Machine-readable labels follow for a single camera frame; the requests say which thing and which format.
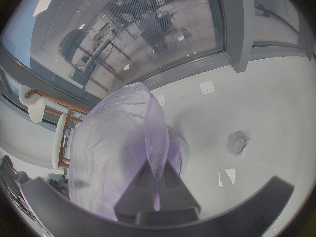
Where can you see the white cushioned wooden chair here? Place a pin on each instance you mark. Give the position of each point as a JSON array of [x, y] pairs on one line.
[[47, 122]]

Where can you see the purple plastic bag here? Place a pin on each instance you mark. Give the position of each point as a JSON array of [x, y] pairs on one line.
[[118, 144]]

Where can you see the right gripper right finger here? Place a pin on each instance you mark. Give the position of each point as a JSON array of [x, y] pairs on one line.
[[176, 194]]

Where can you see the window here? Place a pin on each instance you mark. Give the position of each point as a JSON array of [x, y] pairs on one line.
[[128, 33]]

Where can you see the white trash bin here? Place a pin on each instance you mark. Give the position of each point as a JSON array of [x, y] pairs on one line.
[[184, 152]]

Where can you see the crumpled white paper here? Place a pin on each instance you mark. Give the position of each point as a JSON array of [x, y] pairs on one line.
[[239, 145]]

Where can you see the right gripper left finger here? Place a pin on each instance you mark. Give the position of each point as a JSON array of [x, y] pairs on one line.
[[138, 194]]

